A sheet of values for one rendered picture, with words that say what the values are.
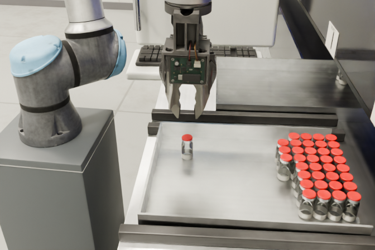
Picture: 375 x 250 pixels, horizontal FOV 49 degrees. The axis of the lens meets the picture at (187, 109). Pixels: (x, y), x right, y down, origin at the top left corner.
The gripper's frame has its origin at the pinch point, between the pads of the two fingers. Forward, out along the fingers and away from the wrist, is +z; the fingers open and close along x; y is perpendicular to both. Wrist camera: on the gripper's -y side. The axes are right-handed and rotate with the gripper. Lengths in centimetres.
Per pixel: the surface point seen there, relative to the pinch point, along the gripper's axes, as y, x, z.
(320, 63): -40, 34, 8
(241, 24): -76, 15, 10
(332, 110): -14.4, 30.6, 7.4
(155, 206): 14.0, -4.2, 10.3
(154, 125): -7.4, -7.1, 8.5
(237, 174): 5.3, 9.4, 10.1
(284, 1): -116, 36, 12
